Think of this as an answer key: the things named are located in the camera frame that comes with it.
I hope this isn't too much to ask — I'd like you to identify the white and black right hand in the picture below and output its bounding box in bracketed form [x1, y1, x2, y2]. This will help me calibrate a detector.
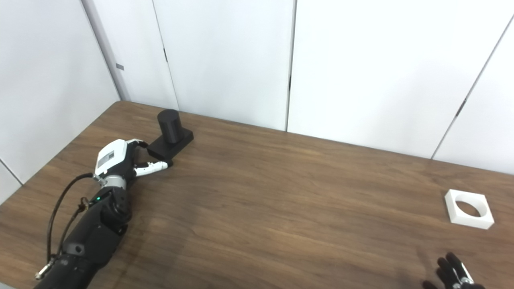
[422, 252, 486, 289]

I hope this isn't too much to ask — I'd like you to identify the white and black left hand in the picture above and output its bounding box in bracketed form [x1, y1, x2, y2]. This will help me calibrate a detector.
[94, 138, 174, 182]

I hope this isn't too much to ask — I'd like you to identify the white square piece with hole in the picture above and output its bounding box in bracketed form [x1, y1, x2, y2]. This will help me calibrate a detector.
[444, 189, 495, 230]

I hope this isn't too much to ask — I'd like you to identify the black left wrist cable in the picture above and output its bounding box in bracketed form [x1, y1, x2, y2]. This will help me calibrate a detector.
[35, 173, 96, 280]

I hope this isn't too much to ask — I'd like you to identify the black peg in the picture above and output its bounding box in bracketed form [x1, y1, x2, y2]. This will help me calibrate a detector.
[147, 109, 194, 161]

